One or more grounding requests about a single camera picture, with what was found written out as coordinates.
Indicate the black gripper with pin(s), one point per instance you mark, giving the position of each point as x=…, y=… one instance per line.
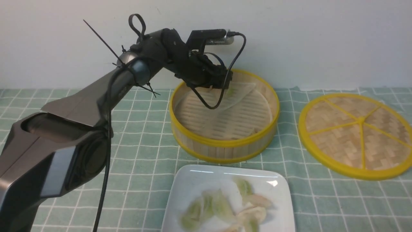
x=198, y=71

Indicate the green dumpling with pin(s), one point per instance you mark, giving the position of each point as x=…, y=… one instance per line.
x=222, y=208
x=251, y=225
x=195, y=209
x=230, y=92
x=207, y=212
x=245, y=189
x=189, y=224

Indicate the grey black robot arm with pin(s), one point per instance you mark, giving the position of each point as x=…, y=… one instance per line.
x=50, y=153

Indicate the white square plate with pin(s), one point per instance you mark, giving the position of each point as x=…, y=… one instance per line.
x=192, y=180

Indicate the white steamer liner cloth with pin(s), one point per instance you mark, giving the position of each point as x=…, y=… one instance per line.
x=238, y=117

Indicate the bamboo steamer basket yellow rim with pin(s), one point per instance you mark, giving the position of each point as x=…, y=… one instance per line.
x=224, y=151

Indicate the black zip tie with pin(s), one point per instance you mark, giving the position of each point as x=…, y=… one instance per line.
x=103, y=40

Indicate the green checkered tablecloth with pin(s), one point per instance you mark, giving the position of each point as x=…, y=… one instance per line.
x=145, y=159

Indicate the pale pink dumpling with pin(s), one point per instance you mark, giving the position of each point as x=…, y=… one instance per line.
x=256, y=213

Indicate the woven bamboo steamer lid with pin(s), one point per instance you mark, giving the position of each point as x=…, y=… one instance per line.
x=356, y=136

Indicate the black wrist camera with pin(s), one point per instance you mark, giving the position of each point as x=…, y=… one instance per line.
x=199, y=39

